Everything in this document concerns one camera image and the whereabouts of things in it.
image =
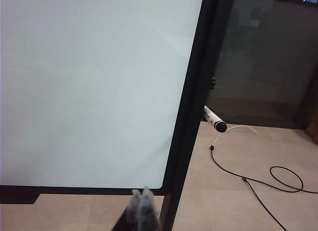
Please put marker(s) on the whiteboard with black frame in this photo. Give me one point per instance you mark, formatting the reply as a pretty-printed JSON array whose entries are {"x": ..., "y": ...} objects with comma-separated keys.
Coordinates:
[{"x": 87, "y": 79}]

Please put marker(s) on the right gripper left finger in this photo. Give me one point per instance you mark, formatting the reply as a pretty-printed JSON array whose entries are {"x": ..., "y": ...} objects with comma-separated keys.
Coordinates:
[{"x": 134, "y": 203}]

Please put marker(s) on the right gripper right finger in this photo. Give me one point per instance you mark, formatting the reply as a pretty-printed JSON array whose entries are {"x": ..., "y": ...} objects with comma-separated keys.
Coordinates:
[{"x": 147, "y": 208}]

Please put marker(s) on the white marker pen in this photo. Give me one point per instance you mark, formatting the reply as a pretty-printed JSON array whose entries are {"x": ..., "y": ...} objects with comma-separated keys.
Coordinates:
[{"x": 215, "y": 120}]

